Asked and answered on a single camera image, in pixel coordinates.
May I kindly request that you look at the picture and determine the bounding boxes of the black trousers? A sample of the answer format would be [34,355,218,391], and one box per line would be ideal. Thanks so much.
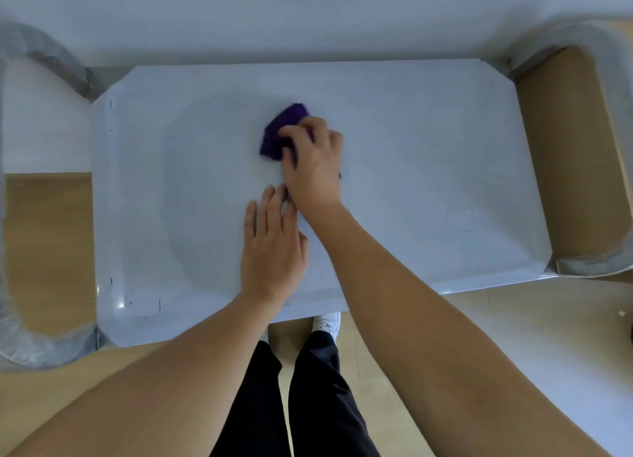
[210,330,382,457]

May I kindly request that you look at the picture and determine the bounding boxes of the person's left hand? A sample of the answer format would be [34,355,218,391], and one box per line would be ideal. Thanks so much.
[241,184,309,306]

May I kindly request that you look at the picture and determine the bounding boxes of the purple cleaning cloth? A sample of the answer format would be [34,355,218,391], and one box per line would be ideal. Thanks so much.
[259,103,343,179]

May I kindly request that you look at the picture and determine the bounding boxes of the person's left forearm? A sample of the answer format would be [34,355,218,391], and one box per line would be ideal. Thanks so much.
[0,289,290,457]

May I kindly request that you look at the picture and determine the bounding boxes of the person's right forearm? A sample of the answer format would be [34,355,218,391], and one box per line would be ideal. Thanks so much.
[296,202,601,457]

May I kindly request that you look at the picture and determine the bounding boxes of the person's right hand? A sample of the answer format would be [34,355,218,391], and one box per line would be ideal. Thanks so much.
[277,116,345,221]

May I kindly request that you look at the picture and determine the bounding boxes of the grey wrapped table leg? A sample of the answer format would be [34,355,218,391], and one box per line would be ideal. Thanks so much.
[508,20,633,278]
[0,20,110,372]

